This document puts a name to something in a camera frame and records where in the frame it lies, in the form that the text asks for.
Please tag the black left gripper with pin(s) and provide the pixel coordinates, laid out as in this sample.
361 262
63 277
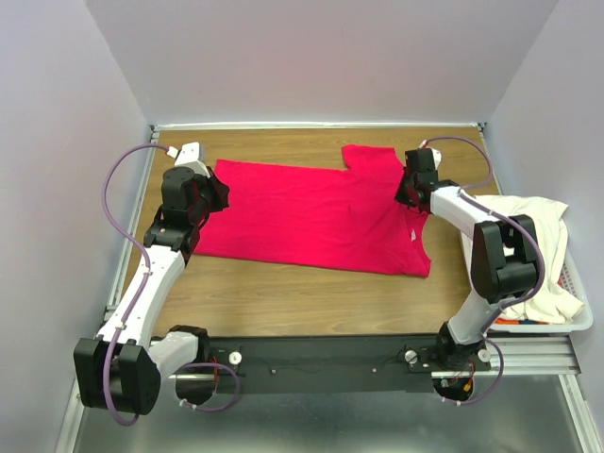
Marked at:
221 191

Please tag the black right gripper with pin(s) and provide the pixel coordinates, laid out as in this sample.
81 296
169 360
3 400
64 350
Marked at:
399 193

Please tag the pink t-shirt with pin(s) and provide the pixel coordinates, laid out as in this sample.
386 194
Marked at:
343 219

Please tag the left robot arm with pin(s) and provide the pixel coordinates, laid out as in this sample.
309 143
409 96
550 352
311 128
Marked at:
120 369

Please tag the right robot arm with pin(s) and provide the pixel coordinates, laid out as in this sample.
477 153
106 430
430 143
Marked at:
507 266

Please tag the orange garment in basket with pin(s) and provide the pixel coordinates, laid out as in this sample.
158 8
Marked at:
519 322

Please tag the white laundry basket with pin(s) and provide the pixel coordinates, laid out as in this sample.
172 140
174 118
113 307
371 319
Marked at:
582 321

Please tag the cream white t-shirt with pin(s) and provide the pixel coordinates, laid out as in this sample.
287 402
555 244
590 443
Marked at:
552 304

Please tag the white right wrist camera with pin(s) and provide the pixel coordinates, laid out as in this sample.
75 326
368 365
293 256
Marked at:
436 154

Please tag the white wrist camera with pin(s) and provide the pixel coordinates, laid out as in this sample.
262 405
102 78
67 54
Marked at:
436 154
190 155

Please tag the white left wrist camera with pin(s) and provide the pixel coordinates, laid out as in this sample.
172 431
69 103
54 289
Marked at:
190 155

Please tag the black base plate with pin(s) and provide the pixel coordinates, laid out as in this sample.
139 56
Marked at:
330 365

